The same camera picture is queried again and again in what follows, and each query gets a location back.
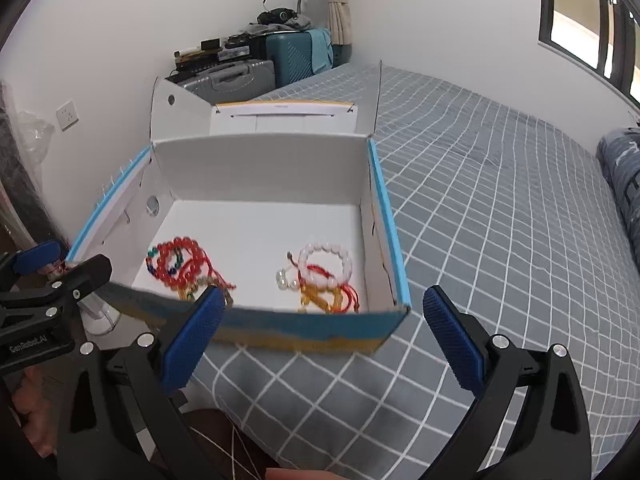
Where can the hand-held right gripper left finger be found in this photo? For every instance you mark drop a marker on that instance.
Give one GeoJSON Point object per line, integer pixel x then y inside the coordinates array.
{"type": "Point", "coordinates": [192, 340]}

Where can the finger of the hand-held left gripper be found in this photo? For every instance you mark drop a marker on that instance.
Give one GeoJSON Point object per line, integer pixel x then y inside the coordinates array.
{"type": "Point", "coordinates": [37, 256]}
{"type": "Point", "coordinates": [82, 272]}

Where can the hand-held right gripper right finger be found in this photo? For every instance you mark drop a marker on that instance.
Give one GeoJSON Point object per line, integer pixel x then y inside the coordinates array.
{"type": "Point", "coordinates": [452, 340]}

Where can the white cardboard box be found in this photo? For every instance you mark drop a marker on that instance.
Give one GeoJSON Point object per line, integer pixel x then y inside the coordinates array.
{"type": "Point", "coordinates": [260, 225]}

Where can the person's left hand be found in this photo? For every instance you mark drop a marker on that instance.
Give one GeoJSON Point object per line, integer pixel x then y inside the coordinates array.
{"type": "Point", "coordinates": [35, 400]}

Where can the white fan base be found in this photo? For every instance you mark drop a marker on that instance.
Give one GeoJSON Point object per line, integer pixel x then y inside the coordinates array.
{"type": "Point", "coordinates": [100, 317]}

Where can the clear plastic bag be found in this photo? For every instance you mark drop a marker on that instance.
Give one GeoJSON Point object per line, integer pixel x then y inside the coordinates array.
{"type": "Point", "coordinates": [35, 135]}

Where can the grey checked bed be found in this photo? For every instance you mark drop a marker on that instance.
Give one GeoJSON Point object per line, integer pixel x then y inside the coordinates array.
{"type": "Point", "coordinates": [500, 210]}

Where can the blue-grey pillow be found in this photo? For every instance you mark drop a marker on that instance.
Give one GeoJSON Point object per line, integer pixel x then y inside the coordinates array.
{"type": "Point", "coordinates": [622, 175]}

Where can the grey suitcase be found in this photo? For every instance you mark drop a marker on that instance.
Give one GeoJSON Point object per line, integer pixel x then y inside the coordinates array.
{"type": "Point", "coordinates": [235, 77]}

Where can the stack of black devices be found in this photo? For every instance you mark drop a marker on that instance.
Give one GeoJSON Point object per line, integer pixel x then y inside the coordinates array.
{"type": "Point", "coordinates": [210, 55]}

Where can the teal suitcase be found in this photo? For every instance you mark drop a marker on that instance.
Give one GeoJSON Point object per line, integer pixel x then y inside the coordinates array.
{"type": "Point", "coordinates": [292, 57]}

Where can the light blue cloth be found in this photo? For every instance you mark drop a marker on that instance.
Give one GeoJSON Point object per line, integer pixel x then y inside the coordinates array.
{"type": "Point", "coordinates": [320, 50]}

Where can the pile of dark clothes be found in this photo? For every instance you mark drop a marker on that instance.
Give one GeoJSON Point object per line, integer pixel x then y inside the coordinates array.
{"type": "Point", "coordinates": [280, 15]}

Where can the dark framed window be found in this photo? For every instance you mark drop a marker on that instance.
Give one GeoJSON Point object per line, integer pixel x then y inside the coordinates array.
{"type": "Point", "coordinates": [575, 25]}

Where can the beige curtain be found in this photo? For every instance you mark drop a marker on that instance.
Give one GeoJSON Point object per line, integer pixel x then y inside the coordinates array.
{"type": "Point", "coordinates": [340, 15]}

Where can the white wall socket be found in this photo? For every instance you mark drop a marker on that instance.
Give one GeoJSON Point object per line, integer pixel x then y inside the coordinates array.
{"type": "Point", "coordinates": [67, 116]}

